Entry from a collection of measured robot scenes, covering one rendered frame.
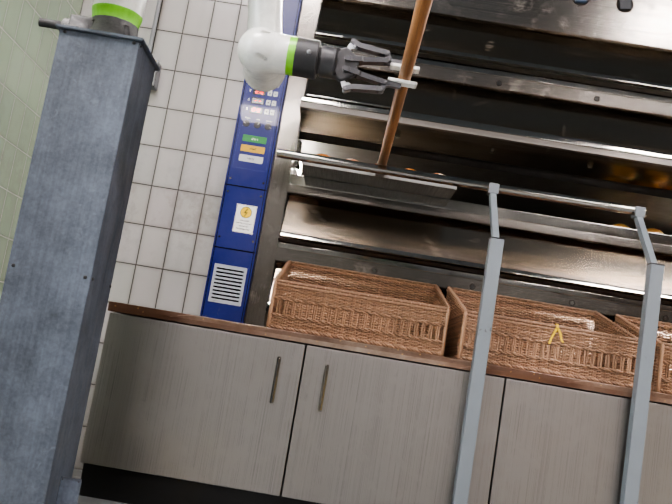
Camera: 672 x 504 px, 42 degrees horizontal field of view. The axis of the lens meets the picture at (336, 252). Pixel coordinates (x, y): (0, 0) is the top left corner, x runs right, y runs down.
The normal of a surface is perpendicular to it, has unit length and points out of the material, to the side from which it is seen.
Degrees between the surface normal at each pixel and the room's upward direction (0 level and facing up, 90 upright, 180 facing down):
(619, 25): 90
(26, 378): 90
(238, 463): 90
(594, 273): 70
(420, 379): 90
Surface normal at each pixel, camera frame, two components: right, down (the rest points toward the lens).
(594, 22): 0.00, -0.14
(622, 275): 0.05, -0.47
